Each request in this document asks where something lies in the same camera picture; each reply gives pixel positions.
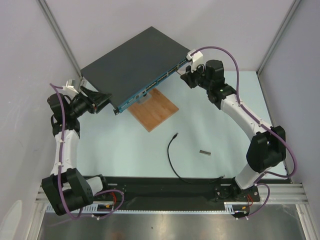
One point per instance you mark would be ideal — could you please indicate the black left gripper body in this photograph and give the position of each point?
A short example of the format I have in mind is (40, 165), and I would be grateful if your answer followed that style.
(82, 106)

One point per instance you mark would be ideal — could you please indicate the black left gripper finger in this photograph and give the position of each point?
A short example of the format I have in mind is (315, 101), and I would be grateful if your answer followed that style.
(101, 105)
(95, 97)

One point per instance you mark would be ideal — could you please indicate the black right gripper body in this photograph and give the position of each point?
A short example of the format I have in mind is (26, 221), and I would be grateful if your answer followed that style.
(191, 77)

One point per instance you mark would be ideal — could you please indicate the silver SFP transceiver plug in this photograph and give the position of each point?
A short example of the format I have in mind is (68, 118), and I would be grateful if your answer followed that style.
(179, 72)

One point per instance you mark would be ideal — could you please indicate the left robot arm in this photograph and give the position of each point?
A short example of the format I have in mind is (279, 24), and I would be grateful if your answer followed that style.
(66, 189)

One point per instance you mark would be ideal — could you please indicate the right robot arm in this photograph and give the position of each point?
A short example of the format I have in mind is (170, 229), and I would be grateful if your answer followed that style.
(266, 149)

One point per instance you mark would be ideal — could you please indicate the wooden base board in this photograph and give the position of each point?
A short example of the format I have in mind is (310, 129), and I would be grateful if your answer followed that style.
(153, 112)

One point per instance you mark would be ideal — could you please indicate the spare silver SFP module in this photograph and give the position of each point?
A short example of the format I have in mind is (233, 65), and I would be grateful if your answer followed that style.
(205, 152)

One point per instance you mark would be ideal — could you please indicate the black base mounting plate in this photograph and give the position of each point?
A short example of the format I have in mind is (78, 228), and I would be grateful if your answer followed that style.
(173, 194)

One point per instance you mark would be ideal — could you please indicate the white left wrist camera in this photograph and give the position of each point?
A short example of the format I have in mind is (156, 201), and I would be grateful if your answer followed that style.
(69, 87)

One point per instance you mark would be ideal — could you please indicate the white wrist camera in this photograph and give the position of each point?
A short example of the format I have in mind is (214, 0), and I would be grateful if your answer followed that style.
(195, 58)
(69, 87)

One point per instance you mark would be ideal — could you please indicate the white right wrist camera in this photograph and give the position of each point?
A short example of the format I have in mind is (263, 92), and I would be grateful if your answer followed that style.
(195, 58)

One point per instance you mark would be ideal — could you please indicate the dark grey network switch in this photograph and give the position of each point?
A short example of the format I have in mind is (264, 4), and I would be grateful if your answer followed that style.
(135, 67)

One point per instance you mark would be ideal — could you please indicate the metal switch stand bracket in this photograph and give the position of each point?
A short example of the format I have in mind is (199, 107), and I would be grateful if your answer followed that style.
(144, 98)

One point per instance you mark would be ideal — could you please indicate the aluminium frame post left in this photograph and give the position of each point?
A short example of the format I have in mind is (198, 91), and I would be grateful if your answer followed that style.
(52, 22)

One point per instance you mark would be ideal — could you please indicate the aluminium frame post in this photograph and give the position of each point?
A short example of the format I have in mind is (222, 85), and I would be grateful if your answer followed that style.
(279, 34)
(52, 22)

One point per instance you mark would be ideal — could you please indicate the aluminium frame post right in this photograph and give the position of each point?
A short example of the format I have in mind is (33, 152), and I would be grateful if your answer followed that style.
(279, 34)

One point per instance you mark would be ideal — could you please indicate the aluminium front rail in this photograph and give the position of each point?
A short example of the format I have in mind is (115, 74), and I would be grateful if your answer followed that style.
(286, 193)

